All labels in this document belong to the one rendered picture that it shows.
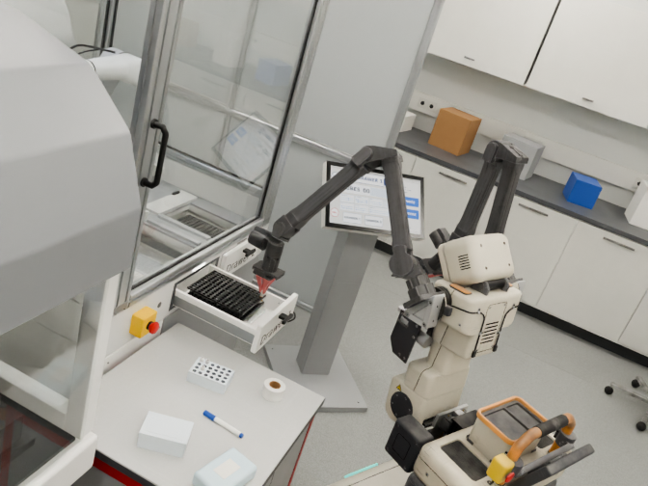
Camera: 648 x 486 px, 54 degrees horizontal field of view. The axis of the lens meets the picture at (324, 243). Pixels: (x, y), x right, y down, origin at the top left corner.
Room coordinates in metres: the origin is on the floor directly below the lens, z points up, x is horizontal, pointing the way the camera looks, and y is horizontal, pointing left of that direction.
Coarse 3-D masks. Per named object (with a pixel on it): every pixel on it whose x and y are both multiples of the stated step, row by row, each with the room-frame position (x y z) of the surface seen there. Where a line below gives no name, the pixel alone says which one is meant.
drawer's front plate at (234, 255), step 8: (240, 248) 2.22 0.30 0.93; (248, 248) 2.30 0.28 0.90; (256, 248) 2.38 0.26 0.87; (224, 256) 2.12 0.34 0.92; (232, 256) 2.17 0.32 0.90; (240, 256) 2.24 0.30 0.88; (248, 256) 2.32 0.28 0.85; (224, 264) 2.12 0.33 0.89; (240, 264) 2.26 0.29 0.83; (232, 272) 2.21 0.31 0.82
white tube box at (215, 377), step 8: (192, 368) 1.59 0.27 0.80; (200, 368) 1.60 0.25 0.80; (208, 368) 1.62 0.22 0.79; (216, 368) 1.63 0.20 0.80; (224, 368) 1.64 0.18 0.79; (192, 376) 1.57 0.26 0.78; (200, 376) 1.57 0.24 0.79; (208, 376) 1.58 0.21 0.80; (216, 376) 1.59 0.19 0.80; (224, 376) 1.60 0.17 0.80; (232, 376) 1.64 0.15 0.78; (200, 384) 1.57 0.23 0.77; (208, 384) 1.57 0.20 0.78; (216, 384) 1.56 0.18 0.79; (224, 384) 1.57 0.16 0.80; (224, 392) 1.57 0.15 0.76
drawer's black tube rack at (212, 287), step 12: (204, 276) 1.97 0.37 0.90; (216, 276) 2.00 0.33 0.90; (192, 288) 1.87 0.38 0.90; (204, 288) 1.90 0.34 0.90; (216, 288) 1.92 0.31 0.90; (228, 288) 1.94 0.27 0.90; (240, 288) 1.97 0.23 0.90; (252, 288) 1.99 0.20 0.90; (204, 300) 1.87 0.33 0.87; (216, 300) 1.84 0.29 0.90; (228, 300) 1.87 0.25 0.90; (240, 300) 1.89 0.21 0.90; (252, 300) 1.92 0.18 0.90; (228, 312) 1.84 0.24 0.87; (240, 312) 1.83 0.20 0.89; (252, 312) 1.89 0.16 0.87
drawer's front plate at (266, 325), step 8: (296, 296) 1.99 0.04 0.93; (288, 304) 1.93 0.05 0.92; (272, 312) 1.83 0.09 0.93; (280, 312) 1.86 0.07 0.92; (288, 312) 1.96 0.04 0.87; (264, 320) 1.77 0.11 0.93; (272, 320) 1.81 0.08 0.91; (280, 320) 1.89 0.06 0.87; (256, 328) 1.73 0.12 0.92; (264, 328) 1.76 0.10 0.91; (272, 328) 1.83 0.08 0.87; (280, 328) 1.92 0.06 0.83; (256, 336) 1.73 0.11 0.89; (264, 336) 1.78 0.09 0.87; (272, 336) 1.86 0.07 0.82; (256, 344) 1.73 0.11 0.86
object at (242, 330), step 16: (208, 272) 2.07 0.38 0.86; (224, 272) 2.06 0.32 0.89; (176, 288) 1.85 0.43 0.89; (256, 288) 2.02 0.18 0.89; (176, 304) 1.83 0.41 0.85; (192, 304) 1.82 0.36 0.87; (272, 304) 2.00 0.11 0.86; (208, 320) 1.80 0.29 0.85; (224, 320) 1.78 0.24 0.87; (240, 320) 1.78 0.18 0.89; (256, 320) 1.90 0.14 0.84; (240, 336) 1.76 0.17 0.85
